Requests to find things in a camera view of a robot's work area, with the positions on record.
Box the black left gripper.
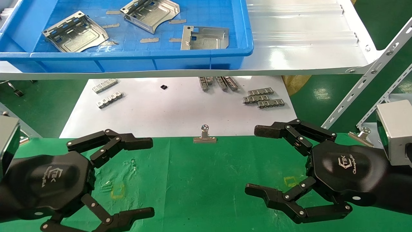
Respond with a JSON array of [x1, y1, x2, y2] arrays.
[[6, 129, 155, 232]]

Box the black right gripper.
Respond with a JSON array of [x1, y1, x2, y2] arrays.
[[245, 118, 391, 224]]

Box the sheet metal bracket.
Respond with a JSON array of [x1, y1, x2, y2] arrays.
[[42, 11, 110, 53], [120, 0, 181, 34]]

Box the small slotted metal strip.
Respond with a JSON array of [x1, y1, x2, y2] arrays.
[[96, 91, 125, 109], [242, 94, 270, 105], [198, 77, 214, 92], [215, 76, 239, 92], [92, 78, 119, 94], [247, 87, 275, 96], [257, 99, 286, 109]]

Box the green table cloth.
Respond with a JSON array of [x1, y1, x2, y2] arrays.
[[0, 133, 412, 232]]

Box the white paper sheet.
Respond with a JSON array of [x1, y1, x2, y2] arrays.
[[60, 76, 298, 139]]

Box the yellow brown bag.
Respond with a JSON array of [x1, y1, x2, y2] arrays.
[[281, 75, 312, 97]]

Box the white shelf board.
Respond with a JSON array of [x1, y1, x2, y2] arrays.
[[0, 0, 382, 81]]

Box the blue plastic tray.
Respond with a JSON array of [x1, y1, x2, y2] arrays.
[[0, 0, 254, 74]]

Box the white slotted angle beam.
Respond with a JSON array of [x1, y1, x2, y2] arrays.
[[355, 63, 412, 130], [321, 16, 412, 130]]

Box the black caster wheel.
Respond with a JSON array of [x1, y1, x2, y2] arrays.
[[6, 82, 25, 97]]

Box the flat sheet metal plate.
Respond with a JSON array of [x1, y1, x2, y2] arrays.
[[181, 25, 229, 51]]

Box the grey metal frame leg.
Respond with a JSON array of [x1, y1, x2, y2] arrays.
[[0, 102, 42, 139]]

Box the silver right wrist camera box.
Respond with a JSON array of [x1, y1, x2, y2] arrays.
[[375, 99, 412, 167]]

